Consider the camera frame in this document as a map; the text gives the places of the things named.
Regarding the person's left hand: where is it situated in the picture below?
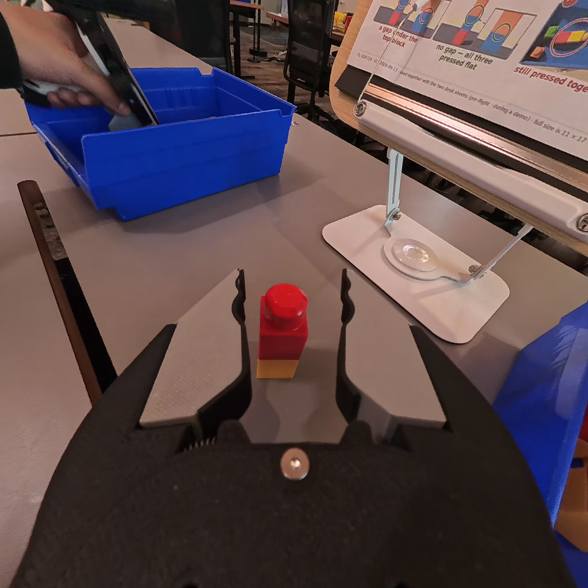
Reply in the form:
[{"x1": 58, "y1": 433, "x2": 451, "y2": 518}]
[{"x1": 0, "y1": 2, "x2": 132, "y2": 115}]

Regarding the person's left forearm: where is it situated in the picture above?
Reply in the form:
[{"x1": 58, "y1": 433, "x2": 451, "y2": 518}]
[{"x1": 0, "y1": 11, "x2": 24, "y2": 90}]

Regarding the orange mega block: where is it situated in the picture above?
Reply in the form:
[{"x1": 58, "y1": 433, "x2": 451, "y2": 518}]
[
  {"x1": 556, "y1": 452, "x2": 588, "y2": 552},
  {"x1": 256, "y1": 358, "x2": 299, "y2": 380}
]

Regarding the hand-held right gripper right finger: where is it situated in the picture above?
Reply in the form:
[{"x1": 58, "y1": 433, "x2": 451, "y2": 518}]
[{"x1": 336, "y1": 269, "x2": 447, "y2": 442}]

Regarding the blue plastic bin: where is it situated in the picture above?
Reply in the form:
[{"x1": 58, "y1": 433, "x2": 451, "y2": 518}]
[
  {"x1": 25, "y1": 67, "x2": 297, "y2": 222},
  {"x1": 494, "y1": 303, "x2": 588, "y2": 588}
]

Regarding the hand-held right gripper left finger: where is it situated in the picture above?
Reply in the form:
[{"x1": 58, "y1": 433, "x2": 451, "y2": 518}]
[{"x1": 139, "y1": 269, "x2": 252, "y2": 428}]

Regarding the black office chair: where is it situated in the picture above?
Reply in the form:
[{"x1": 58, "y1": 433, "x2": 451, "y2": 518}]
[
  {"x1": 284, "y1": 0, "x2": 341, "y2": 121},
  {"x1": 175, "y1": 0, "x2": 231, "y2": 70}
]

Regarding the printed instruction sheet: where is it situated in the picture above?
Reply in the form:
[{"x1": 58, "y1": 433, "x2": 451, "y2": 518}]
[{"x1": 356, "y1": 0, "x2": 588, "y2": 159}]

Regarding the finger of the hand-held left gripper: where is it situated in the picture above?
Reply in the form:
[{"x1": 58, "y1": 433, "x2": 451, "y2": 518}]
[{"x1": 109, "y1": 87, "x2": 159, "y2": 133}]

